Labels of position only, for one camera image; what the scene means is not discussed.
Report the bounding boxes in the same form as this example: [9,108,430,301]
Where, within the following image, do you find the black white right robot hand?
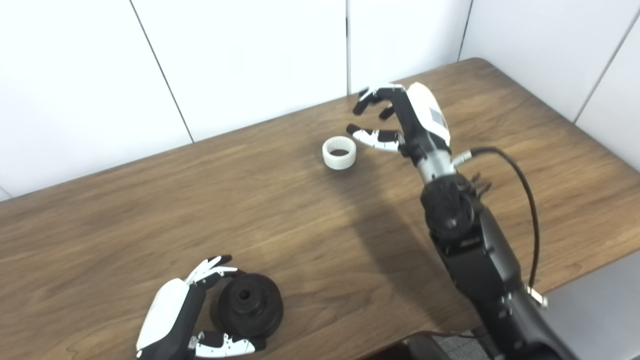
[346,83,452,168]

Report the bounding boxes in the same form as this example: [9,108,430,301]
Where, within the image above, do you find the round black plastic part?
[218,273,284,338]

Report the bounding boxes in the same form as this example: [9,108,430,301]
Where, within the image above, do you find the white toothed plastic ring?
[322,136,358,171]

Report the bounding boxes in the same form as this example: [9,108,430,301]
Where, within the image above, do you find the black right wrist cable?
[451,146,548,307]

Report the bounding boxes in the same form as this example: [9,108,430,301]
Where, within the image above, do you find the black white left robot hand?
[136,255,267,360]

